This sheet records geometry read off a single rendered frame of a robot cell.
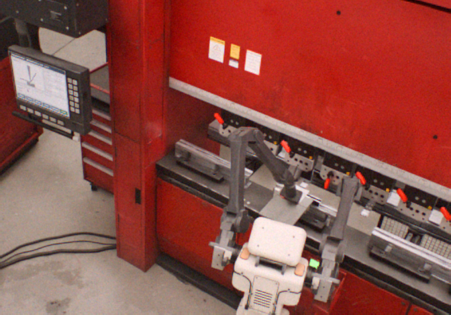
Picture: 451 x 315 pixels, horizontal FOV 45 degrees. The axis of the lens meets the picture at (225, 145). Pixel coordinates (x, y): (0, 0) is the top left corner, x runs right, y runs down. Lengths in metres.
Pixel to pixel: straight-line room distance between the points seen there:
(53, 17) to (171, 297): 1.92
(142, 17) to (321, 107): 0.95
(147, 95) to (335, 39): 1.05
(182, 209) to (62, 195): 1.35
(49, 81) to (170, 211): 1.12
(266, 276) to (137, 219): 1.46
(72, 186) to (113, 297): 1.15
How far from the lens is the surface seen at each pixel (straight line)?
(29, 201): 4.41
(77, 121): 2.83
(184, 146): 3.24
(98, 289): 3.74
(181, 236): 3.50
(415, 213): 2.72
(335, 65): 2.50
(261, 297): 2.28
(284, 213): 2.82
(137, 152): 3.15
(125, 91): 3.00
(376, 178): 2.68
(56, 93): 2.84
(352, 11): 2.39
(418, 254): 2.87
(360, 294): 3.01
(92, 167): 4.20
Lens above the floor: 2.87
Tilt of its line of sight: 36 degrees down
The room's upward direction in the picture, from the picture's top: 6 degrees clockwise
